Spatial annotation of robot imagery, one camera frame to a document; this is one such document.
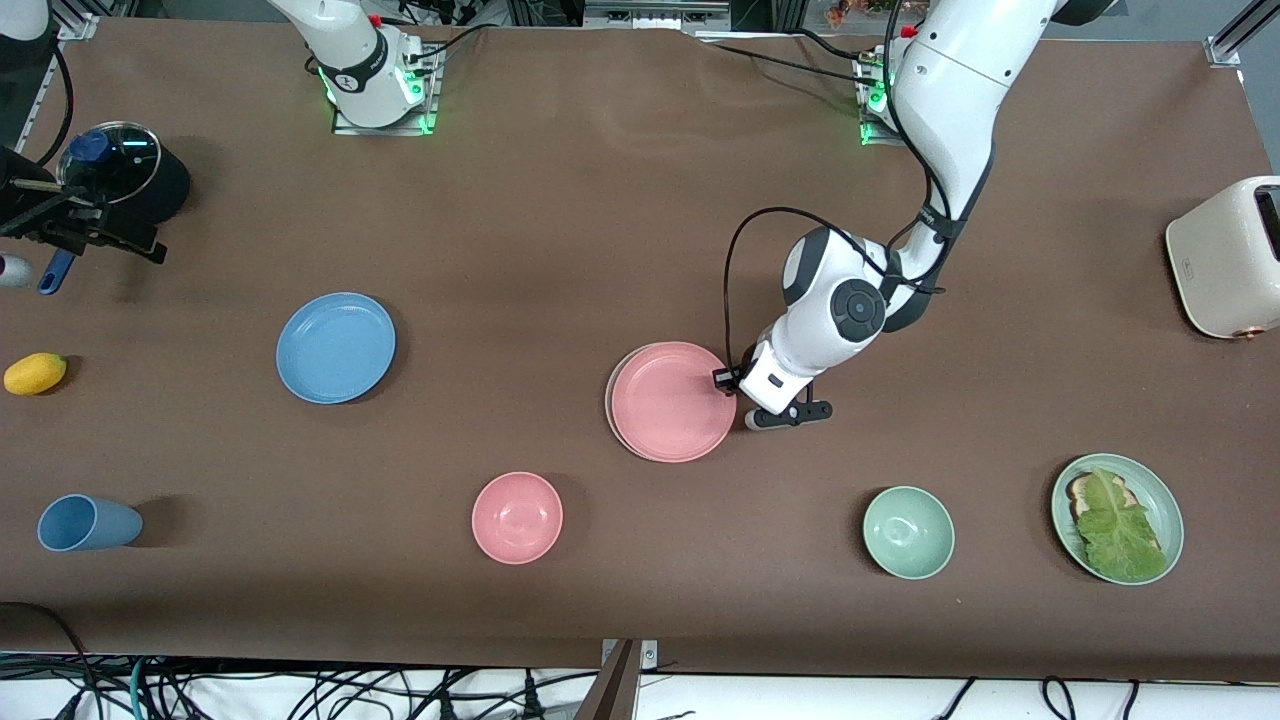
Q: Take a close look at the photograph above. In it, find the grey power strip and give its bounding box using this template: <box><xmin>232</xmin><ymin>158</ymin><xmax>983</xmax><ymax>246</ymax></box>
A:
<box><xmin>583</xmin><ymin>0</ymin><xmax>731</xmax><ymax>31</ymax></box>

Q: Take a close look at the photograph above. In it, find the toast slice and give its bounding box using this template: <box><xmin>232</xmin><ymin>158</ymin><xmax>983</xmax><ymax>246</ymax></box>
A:
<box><xmin>1066</xmin><ymin>472</ymin><xmax>1131</xmax><ymax>521</ymax></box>

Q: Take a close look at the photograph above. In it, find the black pot with lid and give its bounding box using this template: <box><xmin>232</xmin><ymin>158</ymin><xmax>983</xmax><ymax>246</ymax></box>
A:
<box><xmin>57</xmin><ymin>121</ymin><xmax>161</xmax><ymax>206</ymax></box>

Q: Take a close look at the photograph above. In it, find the aluminium frame profile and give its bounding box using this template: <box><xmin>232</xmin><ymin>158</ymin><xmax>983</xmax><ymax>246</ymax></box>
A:
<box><xmin>20</xmin><ymin>12</ymin><xmax>99</xmax><ymax>141</ymax></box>
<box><xmin>1205</xmin><ymin>0</ymin><xmax>1280</xmax><ymax>69</ymax></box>

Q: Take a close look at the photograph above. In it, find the pink plate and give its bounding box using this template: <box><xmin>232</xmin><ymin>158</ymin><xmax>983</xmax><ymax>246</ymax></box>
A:
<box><xmin>610</xmin><ymin>342</ymin><xmax>738</xmax><ymax>464</ymax></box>

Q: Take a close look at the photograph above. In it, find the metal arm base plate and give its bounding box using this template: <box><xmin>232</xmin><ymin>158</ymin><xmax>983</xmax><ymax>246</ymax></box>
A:
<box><xmin>330</xmin><ymin>45</ymin><xmax>441</xmax><ymax>136</ymax></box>
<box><xmin>858</xmin><ymin>55</ymin><xmax>909</xmax><ymax>149</ymax></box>

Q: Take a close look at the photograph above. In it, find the small pink bowl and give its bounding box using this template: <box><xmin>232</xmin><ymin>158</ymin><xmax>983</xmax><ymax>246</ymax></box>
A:
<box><xmin>471</xmin><ymin>472</ymin><xmax>564</xmax><ymax>566</ymax></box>

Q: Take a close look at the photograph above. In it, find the green lettuce leaf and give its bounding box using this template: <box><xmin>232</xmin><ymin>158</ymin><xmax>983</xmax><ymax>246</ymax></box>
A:
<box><xmin>1075</xmin><ymin>466</ymin><xmax>1168</xmax><ymax>583</ymax></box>

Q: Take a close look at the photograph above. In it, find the yellow lemon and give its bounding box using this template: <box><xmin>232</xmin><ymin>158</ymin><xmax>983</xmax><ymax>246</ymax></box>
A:
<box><xmin>3</xmin><ymin>352</ymin><xmax>68</xmax><ymax>396</ymax></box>

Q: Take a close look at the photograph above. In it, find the small green bowl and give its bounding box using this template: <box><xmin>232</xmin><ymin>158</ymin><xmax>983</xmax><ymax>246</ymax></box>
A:
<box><xmin>863</xmin><ymin>486</ymin><xmax>956</xmax><ymax>581</ymax></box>

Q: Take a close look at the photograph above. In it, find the blue plate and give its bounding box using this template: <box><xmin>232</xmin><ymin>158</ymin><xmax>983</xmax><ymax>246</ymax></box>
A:
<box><xmin>276</xmin><ymin>292</ymin><xmax>397</xmax><ymax>405</ymax></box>

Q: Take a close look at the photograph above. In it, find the silver metal bracket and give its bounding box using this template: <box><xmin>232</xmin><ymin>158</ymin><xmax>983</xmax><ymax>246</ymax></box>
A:
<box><xmin>600</xmin><ymin>638</ymin><xmax>661</xmax><ymax>669</ymax></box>

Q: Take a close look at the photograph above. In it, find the brown table cover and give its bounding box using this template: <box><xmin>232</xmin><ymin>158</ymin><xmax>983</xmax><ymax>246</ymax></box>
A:
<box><xmin>0</xmin><ymin>18</ymin><xmax>1280</xmax><ymax>681</ymax></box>

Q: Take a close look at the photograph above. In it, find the beige toaster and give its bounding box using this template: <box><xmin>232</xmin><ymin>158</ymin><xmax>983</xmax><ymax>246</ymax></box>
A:
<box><xmin>1165</xmin><ymin>176</ymin><xmax>1280</xmax><ymax>341</ymax></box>

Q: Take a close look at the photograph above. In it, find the beige plate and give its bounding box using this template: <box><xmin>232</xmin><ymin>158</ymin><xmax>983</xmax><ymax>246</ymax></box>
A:
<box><xmin>604</xmin><ymin>345</ymin><xmax>651</xmax><ymax>463</ymax></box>

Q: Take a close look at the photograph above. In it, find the green plate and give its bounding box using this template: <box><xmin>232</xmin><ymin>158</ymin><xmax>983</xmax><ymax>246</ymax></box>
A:
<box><xmin>1051</xmin><ymin>454</ymin><xmax>1185</xmax><ymax>586</ymax></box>

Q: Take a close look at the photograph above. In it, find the blue cup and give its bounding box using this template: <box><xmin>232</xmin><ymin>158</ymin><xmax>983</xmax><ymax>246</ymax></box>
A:
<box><xmin>37</xmin><ymin>494</ymin><xmax>144</xmax><ymax>553</ymax></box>

